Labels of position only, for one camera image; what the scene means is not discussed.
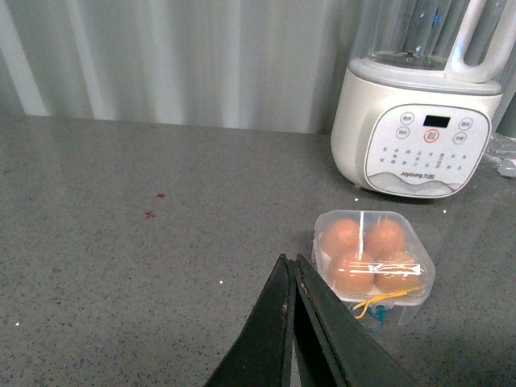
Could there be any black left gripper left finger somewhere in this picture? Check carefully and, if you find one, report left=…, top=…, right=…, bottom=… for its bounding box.
left=206, top=254, right=297, bottom=386

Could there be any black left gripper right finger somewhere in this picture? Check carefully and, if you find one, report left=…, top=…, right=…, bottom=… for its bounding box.
left=294, top=254, right=412, bottom=386

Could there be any brown egg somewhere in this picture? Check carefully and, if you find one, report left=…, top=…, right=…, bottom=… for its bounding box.
left=319, top=218, right=360, bottom=257
left=364, top=219, right=406, bottom=258
left=327, top=252, right=374, bottom=293
left=374, top=251, right=422, bottom=293

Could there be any clear plastic egg box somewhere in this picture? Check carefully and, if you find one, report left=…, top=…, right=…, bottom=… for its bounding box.
left=312, top=210, right=435, bottom=325

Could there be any white Joyoung blender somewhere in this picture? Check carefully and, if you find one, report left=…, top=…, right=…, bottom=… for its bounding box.
left=331, top=1, right=515, bottom=198

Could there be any clear plastic bag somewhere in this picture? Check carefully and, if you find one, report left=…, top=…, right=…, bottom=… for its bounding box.
left=485, top=132, right=515, bottom=179

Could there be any yellow string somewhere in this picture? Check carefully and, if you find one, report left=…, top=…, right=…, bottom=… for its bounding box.
left=353, top=286, right=421, bottom=320

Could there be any blue string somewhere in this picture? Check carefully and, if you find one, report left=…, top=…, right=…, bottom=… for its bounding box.
left=348, top=302, right=394, bottom=334

